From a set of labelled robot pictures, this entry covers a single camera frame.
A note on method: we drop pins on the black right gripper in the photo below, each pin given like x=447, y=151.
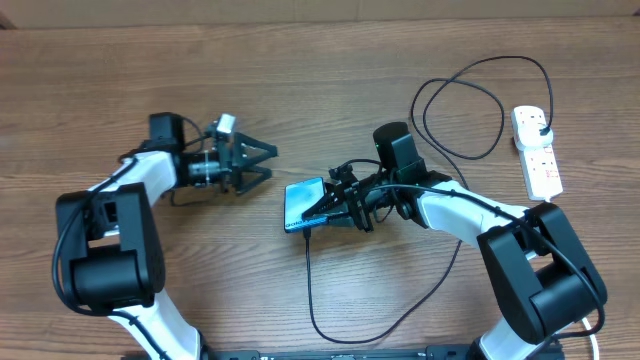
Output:
x=343, y=198

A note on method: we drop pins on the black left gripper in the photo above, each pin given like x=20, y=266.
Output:
x=230, y=170

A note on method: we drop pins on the blue Samsung Galaxy phone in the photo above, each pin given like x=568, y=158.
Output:
x=300, y=197

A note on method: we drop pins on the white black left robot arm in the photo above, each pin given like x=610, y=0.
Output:
x=108, y=260

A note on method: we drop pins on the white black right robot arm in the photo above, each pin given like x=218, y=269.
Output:
x=545, y=284

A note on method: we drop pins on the white charger plug adapter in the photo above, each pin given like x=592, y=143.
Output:
x=532, y=136

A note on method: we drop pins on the white power strip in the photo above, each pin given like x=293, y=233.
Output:
x=539, y=166

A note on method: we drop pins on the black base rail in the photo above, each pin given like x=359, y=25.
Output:
x=340, y=355

